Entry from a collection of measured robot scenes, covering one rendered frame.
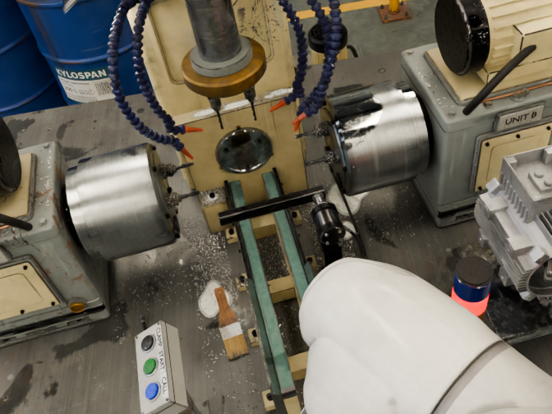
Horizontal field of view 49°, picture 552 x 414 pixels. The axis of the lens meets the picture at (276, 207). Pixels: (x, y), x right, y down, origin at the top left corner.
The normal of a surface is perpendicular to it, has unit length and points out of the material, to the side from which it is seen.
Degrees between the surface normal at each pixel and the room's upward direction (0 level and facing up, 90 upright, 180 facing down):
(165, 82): 90
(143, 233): 84
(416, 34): 0
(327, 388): 50
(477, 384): 12
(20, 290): 90
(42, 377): 0
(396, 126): 39
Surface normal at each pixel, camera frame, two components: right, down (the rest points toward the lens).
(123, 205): 0.07, 0.07
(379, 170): 0.21, 0.65
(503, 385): -0.11, -0.75
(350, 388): -0.66, 0.00
